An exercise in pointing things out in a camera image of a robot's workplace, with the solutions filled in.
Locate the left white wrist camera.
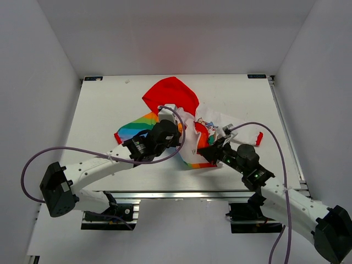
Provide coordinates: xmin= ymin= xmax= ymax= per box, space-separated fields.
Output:
xmin=157 ymin=104 xmax=178 ymax=125

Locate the red white rainbow kids jacket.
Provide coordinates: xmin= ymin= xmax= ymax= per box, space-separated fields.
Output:
xmin=114 ymin=76 xmax=264 ymax=170

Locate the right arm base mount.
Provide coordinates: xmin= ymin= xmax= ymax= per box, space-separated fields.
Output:
xmin=226 ymin=193 xmax=283 ymax=234

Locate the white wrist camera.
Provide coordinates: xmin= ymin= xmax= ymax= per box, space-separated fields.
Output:
xmin=157 ymin=104 xmax=178 ymax=125
xmin=222 ymin=124 xmax=238 ymax=146

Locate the left blue corner label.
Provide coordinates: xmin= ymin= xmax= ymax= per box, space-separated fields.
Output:
xmin=84 ymin=76 xmax=103 ymax=81

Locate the aluminium table front rail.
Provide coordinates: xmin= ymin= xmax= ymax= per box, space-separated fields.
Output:
xmin=90 ymin=189 xmax=276 ymax=201

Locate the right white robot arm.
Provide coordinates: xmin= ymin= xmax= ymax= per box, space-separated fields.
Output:
xmin=198 ymin=140 xmax=351 ymax=263

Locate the right blue corner label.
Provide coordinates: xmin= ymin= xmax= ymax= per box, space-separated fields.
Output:
xmin=247 ymin=74 xmax=267 ymax=79

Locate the blue corner label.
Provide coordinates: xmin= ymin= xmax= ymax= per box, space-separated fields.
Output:
xmin=84 ymin=76 xmax=103 ymax=81
xmin=247 ymin=74 xmax=267 ymax=79

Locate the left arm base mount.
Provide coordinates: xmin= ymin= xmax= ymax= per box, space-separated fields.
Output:
xmin=81 ymin=191 xmax=136 ymax=231

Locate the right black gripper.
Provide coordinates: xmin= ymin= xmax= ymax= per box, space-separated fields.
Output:
xmin=198 ymin=137 xmax=247 ymax=175

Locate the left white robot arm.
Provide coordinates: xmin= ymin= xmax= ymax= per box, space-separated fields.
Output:
xmin=40 ymin=119 xmax=181 ymax=219

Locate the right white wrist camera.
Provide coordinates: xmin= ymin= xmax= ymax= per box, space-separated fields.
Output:
xmin=222 ymin=124 xmax=238 ymax=146

